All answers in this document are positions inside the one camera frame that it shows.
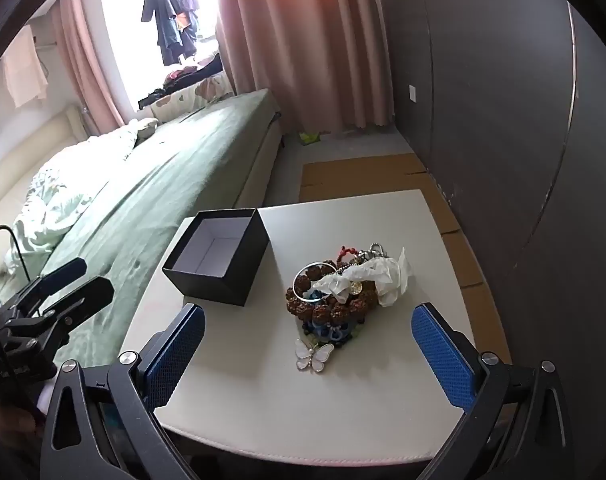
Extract dark hanging clothes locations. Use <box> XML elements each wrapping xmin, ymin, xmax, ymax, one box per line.
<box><xmin>142</xmin><ymin>0</ymin><xmax>200</xmax><ymax>67</ymax></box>

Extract white butterfly brooch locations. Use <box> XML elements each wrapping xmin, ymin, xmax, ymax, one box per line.
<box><xmin>295</xmin><ymin>338</ymin><xmax>334</xmax><ymax>373</ymax></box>

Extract brown cardboard sheets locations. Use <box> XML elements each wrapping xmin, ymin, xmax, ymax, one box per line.
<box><xmin>299</xmin><ymin>152</ymin><xmax>514</xmax><ymax>361</ymax></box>

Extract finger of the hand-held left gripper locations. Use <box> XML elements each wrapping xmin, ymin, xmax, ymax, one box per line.
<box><xmin>3</xmin><ymin>258</ymin><xmax>88</xmax><ymax>318</ymax></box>
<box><xmin>13</xmin><ymin>276</ymin><xmax>115</xmax><ymax>346</ymax></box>

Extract white plastic bag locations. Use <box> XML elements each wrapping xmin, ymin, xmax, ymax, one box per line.
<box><xmin>312</xmin><ymin>246</ymin><xmax>414</xmax><ymax>308</ymax></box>

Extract pile of clothes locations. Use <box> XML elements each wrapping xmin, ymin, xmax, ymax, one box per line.
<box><xmin>138</xmin><ymin>55</ymin><xmax>224</xmax><ymax>108</ymax></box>

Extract floral pillow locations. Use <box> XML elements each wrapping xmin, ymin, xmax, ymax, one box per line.
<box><xmin>150</xmin><ymin>72</ymin><xmax>234</xmax><ymax>121</ymax></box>

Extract narrow pink curtain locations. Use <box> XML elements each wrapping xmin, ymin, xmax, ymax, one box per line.
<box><xmin>50</xmin><ymin>0</ymin><xmax>128</xmax><ymax>136</ymax></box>

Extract bed with green sheet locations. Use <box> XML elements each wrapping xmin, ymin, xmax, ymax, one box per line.
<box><xmin>0</xmin><ymin>89</ymin><xmax>284</xmax><ymax>366</ymax></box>

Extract brown bead bracelet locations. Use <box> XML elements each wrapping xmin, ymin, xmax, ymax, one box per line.
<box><xmin>284</xmin><ymin>260</ymin><xmax>379</xmax><ymax>328</ymax></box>

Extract wide pink curtain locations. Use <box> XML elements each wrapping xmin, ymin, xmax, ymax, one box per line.
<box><xmin>215</xmin><ymin>0</ymin><xmax>399</xmax><ymax>133</ymax></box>

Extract silver bangle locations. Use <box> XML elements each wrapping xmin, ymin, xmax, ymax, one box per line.
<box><xmin>292</xmin><ymin>261</ymin><xmax>339</xmax><ymax>301</ymax></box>

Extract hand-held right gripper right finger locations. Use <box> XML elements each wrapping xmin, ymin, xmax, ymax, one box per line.
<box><xmin>411</xmin><ymin>302</ymin><xmax>576</xmax><ymax>480</ymax></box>

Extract pale green quilt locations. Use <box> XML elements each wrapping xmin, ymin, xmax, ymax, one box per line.
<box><xmin>13</xmin><ymin>119</ymin><xmax>159</xmax><ymax>273</ymax></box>

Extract dark brown wardrobe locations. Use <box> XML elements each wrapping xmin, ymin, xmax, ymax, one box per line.
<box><xmin>375</xmin><ymin>0</ymin><xmax>606</xmax><ymax>411</ymax></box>

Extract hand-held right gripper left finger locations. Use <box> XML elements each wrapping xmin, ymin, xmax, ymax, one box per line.
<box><xmin>40</xmin><ymin>303</ymin><xmax>206</xmax><ymax>480</ymax></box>

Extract dark grey bead bracelet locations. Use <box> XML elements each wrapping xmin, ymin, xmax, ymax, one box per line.
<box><xmin>355</xmin><ymin>242</ymin><xmax>386</xmax><ymax>263</ymax></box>

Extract beige hanging cloth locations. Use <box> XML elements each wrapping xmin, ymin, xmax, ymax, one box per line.
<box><xmin>0</xmin><ymin>25</ymin><xmax>48</xmax><ymax>108</ymax></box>

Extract black cable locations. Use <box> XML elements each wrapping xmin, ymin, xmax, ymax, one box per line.
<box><xmin>0</xmin><ymin>226</ymin><xmax>30</xmax><ymax>281</ymax></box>

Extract black jewelry box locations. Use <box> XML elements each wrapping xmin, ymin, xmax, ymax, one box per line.
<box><xmin>162</xmin><ymin>208</ymin><xmax>271</xmax><ymax>307</ymax></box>

